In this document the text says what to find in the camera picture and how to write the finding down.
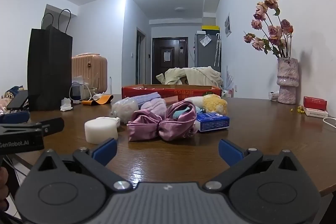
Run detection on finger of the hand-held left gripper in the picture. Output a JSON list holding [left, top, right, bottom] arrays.
[[39, 118, 65, 136], [0, 111, 30, 124]]

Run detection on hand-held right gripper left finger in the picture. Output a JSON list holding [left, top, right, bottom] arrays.
[[34, 138, 133, 192]]

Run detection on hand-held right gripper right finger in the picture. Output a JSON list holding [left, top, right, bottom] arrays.
[[205, 139, 302, 191]]

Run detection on white sponge roll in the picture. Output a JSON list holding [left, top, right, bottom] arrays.
[[84, 117, 121, 145]]

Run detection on blue tissue packet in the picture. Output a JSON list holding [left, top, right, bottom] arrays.
[[195, 112, 230, 133]]

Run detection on white puff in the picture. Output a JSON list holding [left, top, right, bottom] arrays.
[[111, 97, 138, 124]]

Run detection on yellow plush toy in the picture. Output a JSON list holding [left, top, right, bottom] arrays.
[[202, 94, 228, 116]]

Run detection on pink satin scrunchie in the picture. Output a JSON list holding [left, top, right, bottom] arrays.
[[127, 102, 197, 142]]

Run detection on white plush toy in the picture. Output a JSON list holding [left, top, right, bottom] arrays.
[[184, 96, 206, 109]]

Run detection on light blue plush toy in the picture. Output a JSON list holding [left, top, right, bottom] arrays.
[[172, 106, 194, 118]]

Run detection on lilac plush headband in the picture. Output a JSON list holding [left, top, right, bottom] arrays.
[[140, 99, 168, 117]]

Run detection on red cardboard box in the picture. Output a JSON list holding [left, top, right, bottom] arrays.
[[121, 84, 222, 102]]

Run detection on person's left hand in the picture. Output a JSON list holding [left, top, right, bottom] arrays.
[[0, 167, 10, 212]]

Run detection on black phone on stand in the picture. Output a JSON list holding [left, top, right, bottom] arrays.
[[6, 90, 29, 110]]

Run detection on crumpled white tissue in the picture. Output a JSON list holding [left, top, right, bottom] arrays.
[[60, 97, 74, 112]]

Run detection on woven basket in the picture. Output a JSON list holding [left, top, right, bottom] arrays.
[[3, 86, 27, 102]]

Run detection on orange pouch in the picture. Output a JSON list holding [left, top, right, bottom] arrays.
[[81, 94, 114, 106]]

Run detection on clear plastic bags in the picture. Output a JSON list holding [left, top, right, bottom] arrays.
[[73, 76, 99, 95]]

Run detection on black paper bag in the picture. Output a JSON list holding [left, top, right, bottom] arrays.
[[27, 9, 73, 112]]

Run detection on pink suitcase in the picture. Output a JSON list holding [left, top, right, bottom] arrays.
[[71, 53, 108, 95]]

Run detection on beige coat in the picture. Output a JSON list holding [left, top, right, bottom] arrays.
[[156, 66, 222, 87]]

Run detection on pink textured vase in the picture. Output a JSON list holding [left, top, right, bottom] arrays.
[[277, 57, 299, 105]]

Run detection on white flat box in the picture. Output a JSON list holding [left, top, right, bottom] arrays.
[[304, 108, 329, 118]]

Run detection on red flat box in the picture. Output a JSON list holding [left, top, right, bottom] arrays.
[[303, 96, 328, 110]]

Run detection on dark side doorway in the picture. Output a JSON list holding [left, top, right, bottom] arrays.
[[136, 27, 146, 85]]

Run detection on dark brown entrance door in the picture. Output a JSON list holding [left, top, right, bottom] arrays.
[[152, 37, 189, 85]]

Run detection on grey fridge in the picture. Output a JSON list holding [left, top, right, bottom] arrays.
[[194, 33, 221, 68]]

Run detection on yellow box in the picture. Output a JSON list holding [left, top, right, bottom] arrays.
[[201, 25, 220, 34]]

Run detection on dried pink roses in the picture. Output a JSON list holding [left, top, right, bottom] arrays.
[[243, 0, 294, 59]]

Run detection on white cable bundle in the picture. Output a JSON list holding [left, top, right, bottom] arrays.
[[69, 82, 92, 104]]

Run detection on wall poster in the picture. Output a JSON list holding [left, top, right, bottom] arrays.
[[224, 13, 232, 38]]

